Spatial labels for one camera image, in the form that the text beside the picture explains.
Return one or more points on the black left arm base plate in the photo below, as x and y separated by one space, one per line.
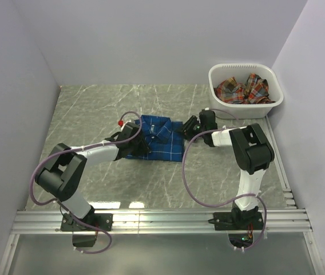
101 221

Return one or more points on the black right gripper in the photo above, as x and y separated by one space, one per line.
186 129

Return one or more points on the red plaid shirt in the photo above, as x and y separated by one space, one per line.
253 91

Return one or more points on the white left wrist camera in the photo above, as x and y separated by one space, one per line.
128 130

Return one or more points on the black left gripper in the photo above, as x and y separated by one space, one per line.
143 149

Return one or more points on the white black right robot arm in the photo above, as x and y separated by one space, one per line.
253 154

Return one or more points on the aluminium mounting rail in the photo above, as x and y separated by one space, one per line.
170 221

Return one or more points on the white plastic laundry basket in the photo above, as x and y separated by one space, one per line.
240 71

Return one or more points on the blue plaid long sleeve shirt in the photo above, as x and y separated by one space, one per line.
162 136

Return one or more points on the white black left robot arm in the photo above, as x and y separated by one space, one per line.
61 174

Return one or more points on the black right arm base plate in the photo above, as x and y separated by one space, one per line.
225 222

